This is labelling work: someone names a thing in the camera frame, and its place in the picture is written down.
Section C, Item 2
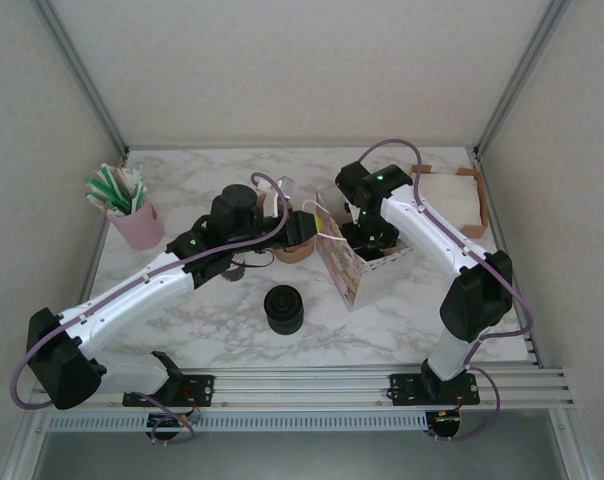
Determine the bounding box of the green controller circuit board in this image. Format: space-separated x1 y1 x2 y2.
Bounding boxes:
431 409 464 427
146 413 191 430

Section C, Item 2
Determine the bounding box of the aluminium table edge rail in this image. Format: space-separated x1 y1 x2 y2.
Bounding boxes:
61 149 129 371
469 147 542 369

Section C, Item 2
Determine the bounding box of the brown cardboard tray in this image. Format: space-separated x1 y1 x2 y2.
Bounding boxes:
409 163 488 239

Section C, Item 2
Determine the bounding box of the printed white paper bag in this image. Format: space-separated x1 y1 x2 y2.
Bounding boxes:
303 187 416 314

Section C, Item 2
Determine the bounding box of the aluminium frame post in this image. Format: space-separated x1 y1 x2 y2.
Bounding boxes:
474 0 573 156
31 0 131 156

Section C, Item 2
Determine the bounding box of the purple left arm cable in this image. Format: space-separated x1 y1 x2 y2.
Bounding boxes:
11 172 290 446

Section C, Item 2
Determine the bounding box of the white slotted cable duct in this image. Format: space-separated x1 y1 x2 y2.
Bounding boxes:
46 412 429 432

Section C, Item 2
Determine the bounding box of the green straw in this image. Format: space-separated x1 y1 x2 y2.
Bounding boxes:
85 174 128 214
97 167 136 211

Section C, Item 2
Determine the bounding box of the stack of black lids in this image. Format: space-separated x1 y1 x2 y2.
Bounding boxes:
262 283 304 336

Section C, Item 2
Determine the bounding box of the white wrapped straw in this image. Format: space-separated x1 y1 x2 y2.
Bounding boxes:
112 167 143 206
85 193 114 214
124 167 151 209

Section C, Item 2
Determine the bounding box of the stack of paper cups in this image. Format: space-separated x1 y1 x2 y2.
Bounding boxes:
220 252 247 284

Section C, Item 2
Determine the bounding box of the wide aluminium base rail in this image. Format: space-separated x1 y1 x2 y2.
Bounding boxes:
29 368 576 412

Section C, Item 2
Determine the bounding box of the white napkin stack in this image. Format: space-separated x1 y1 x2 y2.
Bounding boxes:
421 172 483 229

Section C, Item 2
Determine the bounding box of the pink straw holder cup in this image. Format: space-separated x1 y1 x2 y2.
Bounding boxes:
106 197 166 251

